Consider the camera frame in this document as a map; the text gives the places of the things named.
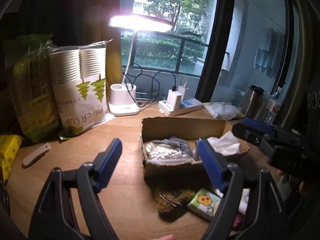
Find hanging teal towel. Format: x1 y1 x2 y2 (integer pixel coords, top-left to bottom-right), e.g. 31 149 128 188
254 28 285 78

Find white bubble foam bag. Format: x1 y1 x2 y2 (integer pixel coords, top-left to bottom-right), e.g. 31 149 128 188
145 141 195 165

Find balcony railing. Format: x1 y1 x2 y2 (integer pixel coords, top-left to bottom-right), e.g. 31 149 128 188
120 30 209 76

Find beige folding knife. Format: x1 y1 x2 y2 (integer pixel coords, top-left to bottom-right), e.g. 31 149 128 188
22 143 51 168

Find white charger with black cable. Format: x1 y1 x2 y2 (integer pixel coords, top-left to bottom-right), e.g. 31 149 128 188
122 63 183 111

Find brown curtain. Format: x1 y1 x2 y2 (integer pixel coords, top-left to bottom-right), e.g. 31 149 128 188
80 0 126 91

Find brown fuzzy plush pouch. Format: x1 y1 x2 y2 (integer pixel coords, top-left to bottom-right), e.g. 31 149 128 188
154 186 196 215

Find cartoon tissue pack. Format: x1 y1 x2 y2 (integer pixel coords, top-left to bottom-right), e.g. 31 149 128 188
187 188 221 221

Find clear water bottle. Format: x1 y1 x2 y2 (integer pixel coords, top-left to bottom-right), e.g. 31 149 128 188
263 87 283 126

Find black window frame post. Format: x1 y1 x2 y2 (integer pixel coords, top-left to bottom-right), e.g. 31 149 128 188
195 0 235 102

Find grey black socks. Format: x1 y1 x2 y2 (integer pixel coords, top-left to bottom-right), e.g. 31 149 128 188
153 135 193 157

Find yellow package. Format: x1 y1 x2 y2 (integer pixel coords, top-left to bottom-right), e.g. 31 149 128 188
1 135 23 182

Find white waffle cloth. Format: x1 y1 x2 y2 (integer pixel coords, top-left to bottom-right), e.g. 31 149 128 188
207 131 240 156

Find cardboard box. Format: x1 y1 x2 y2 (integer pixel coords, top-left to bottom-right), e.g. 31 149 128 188
139 116 251 179

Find paper cup pack green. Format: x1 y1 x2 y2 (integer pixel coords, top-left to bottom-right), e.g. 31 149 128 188
4 34 60 143

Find white desk lamp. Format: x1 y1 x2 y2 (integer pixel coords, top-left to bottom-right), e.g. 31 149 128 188
108 12 172 116

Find person's hand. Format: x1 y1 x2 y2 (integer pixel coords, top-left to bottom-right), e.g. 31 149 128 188
277 170 310 196

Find packaged white cloths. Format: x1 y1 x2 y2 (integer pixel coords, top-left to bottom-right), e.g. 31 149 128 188
203 102 244 121

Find steel travel mug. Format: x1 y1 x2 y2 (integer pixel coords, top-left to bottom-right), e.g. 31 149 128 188
241 85 264 118

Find white power strip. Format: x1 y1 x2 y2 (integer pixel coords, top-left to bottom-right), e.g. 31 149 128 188
158 98 203 116

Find paper cup pack white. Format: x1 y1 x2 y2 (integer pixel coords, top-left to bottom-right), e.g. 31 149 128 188
49 41 111 137

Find pink plush toy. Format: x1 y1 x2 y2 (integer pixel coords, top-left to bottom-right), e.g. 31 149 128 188
233 213 244 229

